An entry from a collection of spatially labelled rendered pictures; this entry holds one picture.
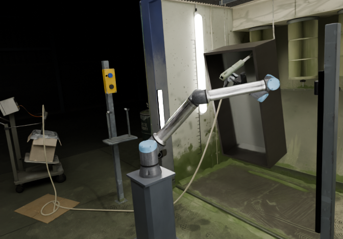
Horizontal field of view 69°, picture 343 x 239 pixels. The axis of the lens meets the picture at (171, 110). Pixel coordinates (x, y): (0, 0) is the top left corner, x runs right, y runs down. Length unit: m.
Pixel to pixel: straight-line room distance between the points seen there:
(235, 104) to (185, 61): 0.82
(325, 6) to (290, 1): 0.41
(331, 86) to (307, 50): 2.11
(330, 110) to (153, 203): 1.41
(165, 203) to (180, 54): 1.76
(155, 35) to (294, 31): 1.68
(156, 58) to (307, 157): 2.16
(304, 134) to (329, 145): 2.17
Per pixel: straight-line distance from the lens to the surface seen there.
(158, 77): 2.90
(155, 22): 2.95
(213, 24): 3.57
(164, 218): 2.25
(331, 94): 1.36
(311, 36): 3.46
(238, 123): 3.12
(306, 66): 3.43
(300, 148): 3.53
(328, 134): 1.39
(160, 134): 2.18
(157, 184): 2.08
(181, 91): 3.11
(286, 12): 3.49
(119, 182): 3.07
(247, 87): 1.96
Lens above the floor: 1.49
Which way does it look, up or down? 9 degrees down
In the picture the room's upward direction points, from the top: 4 degrees counter-clockwise
